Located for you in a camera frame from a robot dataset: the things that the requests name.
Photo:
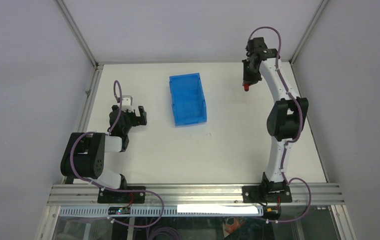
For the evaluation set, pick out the white slotted cable duct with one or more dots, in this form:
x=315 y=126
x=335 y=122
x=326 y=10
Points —
x=181 y=210

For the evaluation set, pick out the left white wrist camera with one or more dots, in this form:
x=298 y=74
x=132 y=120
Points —
x=126 y=102

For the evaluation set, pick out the orange object under table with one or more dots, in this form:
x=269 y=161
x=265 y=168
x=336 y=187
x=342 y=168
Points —
x=231 y=224

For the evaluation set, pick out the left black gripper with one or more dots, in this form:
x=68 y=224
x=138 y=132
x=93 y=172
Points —
x=136 y=118

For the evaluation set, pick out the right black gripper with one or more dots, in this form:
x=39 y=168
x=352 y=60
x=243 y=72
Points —
x=247 y=77

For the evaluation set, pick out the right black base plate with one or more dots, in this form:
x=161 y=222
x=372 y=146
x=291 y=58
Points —
x=258 y=194

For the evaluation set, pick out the aluminium frame post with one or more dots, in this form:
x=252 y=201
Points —
x=308 y=31
x=76 y=32

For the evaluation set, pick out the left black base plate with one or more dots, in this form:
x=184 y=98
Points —
x=112 y=197

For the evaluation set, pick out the left aluminium frame post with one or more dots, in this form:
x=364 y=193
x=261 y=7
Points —
x=76 y=32

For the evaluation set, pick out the aluminium front rail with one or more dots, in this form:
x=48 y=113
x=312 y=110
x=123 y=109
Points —
x=321 y=194

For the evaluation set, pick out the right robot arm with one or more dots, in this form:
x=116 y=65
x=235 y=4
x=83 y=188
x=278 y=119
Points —
x=287 y=117

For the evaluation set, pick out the right aluminium frame post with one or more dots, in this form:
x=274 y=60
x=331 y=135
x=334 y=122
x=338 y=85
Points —
x=308 y=31

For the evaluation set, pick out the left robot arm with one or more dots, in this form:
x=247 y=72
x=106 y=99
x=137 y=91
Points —
x=84 y=155

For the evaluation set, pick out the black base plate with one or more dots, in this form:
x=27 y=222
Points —
x=258 y=194
x=112 y=197

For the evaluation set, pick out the blue plastic bin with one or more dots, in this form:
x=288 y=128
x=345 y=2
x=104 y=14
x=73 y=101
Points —
x=188 y=101

